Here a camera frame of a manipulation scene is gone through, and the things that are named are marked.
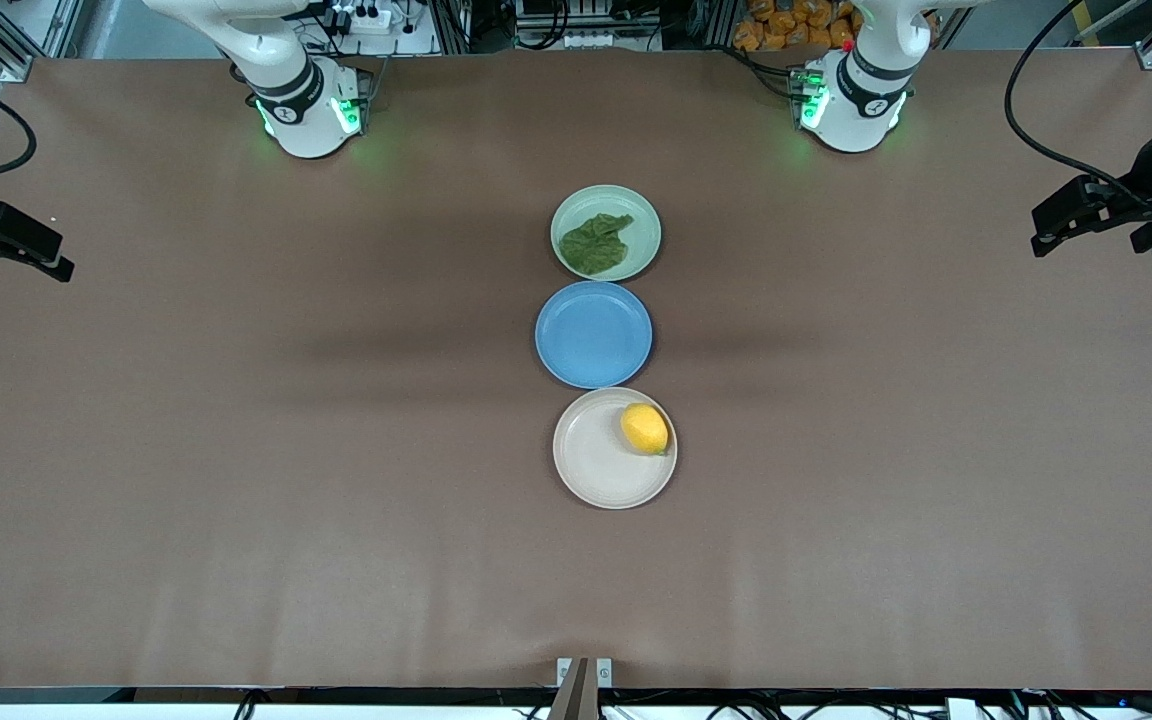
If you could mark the beige plate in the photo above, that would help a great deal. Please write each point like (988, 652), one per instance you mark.
(591, 455)

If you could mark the green lettuce leaf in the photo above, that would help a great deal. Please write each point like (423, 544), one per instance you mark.
(594, 243)

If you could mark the pale green plate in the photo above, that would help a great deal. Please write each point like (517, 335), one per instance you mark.
(636, 215)

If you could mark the white power strip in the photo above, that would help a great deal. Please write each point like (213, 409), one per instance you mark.
(368, 16)

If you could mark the yellow lemon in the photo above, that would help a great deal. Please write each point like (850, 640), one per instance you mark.
(644, 428)

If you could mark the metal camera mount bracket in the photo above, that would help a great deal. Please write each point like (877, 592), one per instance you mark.
(584, 685)

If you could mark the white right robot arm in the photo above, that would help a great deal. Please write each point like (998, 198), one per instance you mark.
(288, 92)

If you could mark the bag of orange snacks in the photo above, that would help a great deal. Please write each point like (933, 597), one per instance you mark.
(791, 25)

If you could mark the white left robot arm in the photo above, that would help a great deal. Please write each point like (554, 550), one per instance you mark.
(861, 95)

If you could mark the blue plate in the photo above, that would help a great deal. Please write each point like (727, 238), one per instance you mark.
(593, 334)

